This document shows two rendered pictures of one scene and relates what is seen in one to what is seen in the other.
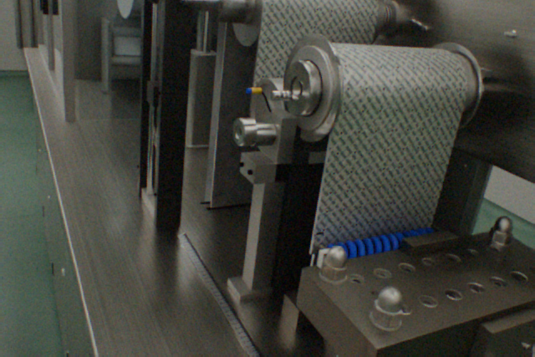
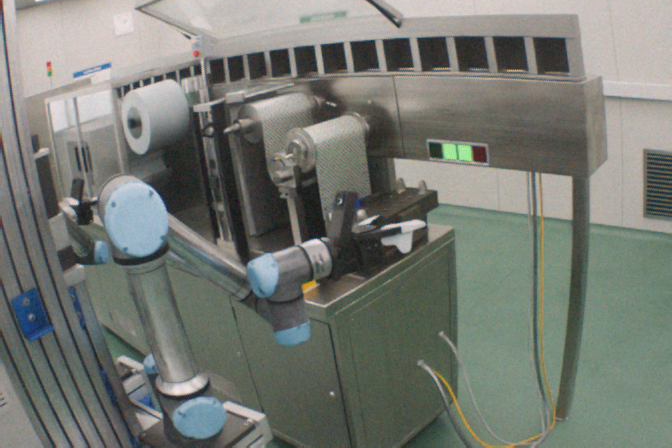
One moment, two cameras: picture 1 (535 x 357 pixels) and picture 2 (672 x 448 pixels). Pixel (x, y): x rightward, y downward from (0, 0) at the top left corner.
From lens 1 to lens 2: 1.36 m
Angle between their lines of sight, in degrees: 15
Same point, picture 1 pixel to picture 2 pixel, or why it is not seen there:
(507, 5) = (365, 90)
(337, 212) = (329, 198)
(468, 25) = (353, 100)
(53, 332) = not seen: hidden behind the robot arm
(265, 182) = (294, 196)
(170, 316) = not seen: hidden behind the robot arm
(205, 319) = not seen: hidden behind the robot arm
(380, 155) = (338, 168)
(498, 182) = (431, 184)
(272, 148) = (292, 181)
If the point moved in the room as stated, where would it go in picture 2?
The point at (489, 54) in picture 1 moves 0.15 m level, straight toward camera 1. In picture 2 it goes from (366, 111) to (364, 118)
